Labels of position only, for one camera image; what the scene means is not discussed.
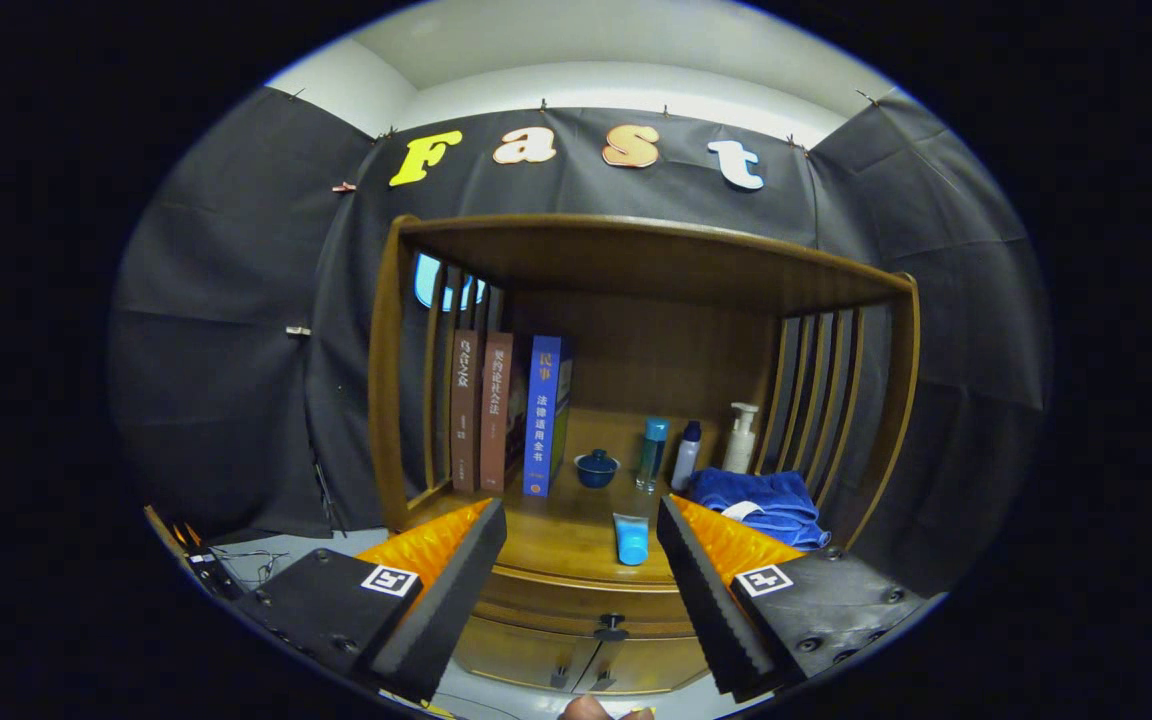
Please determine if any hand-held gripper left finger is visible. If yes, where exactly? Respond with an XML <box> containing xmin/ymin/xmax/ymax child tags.
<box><xmin>236</xmin><ymin>498</ymin><xmax>508</xmax><ymax>704</ymax></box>

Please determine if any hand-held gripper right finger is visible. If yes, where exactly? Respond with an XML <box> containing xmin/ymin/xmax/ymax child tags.
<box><xmin>656</xmin><ymin>495</ymin><xmax>937</xmax><ymax>701</ymax></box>

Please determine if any light blue tube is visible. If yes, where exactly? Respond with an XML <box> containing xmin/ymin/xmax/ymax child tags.
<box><xmin>612</xmin><ymin>513</ymin><xmax>650</xmax><ymax>567</ymax></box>

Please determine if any wooden drawer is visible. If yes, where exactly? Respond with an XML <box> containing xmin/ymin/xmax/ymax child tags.
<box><xmin>476</xmin><ymin>563</ymin><xmax>699</xmax><ymax>641</ymax></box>

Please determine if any wooden cabinet door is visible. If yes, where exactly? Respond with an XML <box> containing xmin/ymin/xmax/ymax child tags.
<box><xmin>576</xmin><ymin>635</ymin><xmax>712</xmax><ymax>696</ymax></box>
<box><xmin>453</xmin><ymin>615</ymin><xmax>597</xmax><ymax>691</ymax></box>

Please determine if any wooden countertop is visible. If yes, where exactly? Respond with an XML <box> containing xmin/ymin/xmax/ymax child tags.
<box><xmin>401</xmin><ymin>488</ymin><xmax>837</xmax><ymax>584</ymax></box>

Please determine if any wooden cabinet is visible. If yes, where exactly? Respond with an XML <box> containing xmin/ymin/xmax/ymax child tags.
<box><xmin>368</xmin><ymin>213</ymin><xmax>922</xmax><ymax>696</ymax></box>

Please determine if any blue folded towel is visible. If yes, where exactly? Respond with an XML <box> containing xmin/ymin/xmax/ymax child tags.
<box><xmin>686</xmin><ymin>468</ymin><xmax>832</xmax><ymax>551</ymax></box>

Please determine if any white bottle dark cap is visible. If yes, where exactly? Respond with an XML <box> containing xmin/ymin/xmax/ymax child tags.
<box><xmin>671</xmin><ymin>421</ymin><xmax>703</xmax><ymax>491</ymax></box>

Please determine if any teal glass bottle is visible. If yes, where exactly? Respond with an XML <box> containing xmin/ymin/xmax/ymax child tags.
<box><xmin>636</xmin><ymin>417</ymin><xmax>669</xmax><ymax>493</ymax></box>

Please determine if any white pump bottle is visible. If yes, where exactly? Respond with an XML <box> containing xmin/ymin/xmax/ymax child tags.
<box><xmin>722</xmin><ymin>402</ymin><xmax>760</xmax><ymax>475</ymax></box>

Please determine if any blue lidded teacup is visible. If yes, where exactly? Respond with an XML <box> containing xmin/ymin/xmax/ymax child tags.
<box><xmin>575</xmin><ymin>449</ymin><xmax>621</xmax><ymax>489</ymax></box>

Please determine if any dark brown book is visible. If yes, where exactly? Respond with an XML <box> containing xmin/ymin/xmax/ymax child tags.
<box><xmin>449</xmin><ymin>330</ymin><xmax>484</xmax><ymax>493</ymax></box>

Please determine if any reddish brown book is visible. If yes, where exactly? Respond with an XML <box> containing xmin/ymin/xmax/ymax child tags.
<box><xmin>479</xmin><ymin>332</ymin><xmax>527</xmax><ymax>493</ymax></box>

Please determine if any blue book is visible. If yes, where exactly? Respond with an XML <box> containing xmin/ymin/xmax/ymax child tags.
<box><xmin>523</xmin><ymin>335</ymin><xmax>573</xmax><ymax>498</ymax></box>

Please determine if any black device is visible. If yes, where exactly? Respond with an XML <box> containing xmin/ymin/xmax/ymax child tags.
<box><xmin>186</xmin><ymin>548</ymin><xmax>243</xmax><ymax>600</ymax></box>

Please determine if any black backdrop cloth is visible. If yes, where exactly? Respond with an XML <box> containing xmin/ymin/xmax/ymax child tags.
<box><xmin>106</xmin><ymin>85</ymin><xmax>1052</xmax><ymax>591</ymax></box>

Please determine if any thin white cable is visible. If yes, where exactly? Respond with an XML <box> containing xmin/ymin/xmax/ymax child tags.
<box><xmin>211</xmin><ymin>545</ymin><xmax>289</xmax><ymax>587</ymax></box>

